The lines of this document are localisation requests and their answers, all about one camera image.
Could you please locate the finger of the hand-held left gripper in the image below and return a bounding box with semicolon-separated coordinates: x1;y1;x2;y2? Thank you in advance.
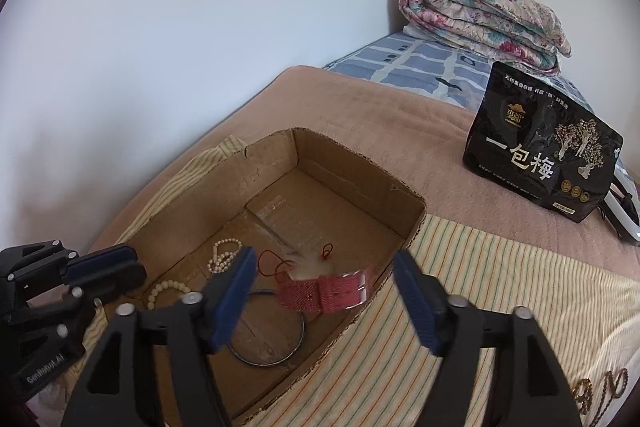
65;245;139;283
50;263;148;343

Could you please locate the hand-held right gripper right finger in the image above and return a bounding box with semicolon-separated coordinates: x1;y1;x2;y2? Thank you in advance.
392;249;578;427

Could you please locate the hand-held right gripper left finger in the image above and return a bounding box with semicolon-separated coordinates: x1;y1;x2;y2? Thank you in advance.
61;247;258;427

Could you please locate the small pearl bracelet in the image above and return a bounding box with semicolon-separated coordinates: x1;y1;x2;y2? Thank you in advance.
207;237;244;275

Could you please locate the cream bead bracelet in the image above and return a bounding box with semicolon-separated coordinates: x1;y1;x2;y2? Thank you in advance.
146;279;193;310

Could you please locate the metal bangle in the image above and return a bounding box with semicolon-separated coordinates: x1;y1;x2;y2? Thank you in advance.
229;289;306;365

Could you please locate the red string jade pendant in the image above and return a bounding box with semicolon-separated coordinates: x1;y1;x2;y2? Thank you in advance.
256;243;335;283

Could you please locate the cardboard box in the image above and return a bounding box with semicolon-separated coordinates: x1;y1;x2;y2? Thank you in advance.
112;128;427;427

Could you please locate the yellow striped cloth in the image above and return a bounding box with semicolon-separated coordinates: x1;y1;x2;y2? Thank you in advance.
112;136;640;427

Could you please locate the black snack bag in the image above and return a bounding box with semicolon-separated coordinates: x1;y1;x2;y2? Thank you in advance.
462;61;625;224

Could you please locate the blue checked bedsheet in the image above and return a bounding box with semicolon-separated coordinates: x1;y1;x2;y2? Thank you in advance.
322;31;596;112

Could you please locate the folded floral quilt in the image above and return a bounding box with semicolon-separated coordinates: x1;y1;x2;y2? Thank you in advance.
399;0;572;75

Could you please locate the brown bead necklace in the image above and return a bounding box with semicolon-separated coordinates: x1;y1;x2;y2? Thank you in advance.
575;368;630;427

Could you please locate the white ring light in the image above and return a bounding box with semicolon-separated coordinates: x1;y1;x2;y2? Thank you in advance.
602;167;640;248

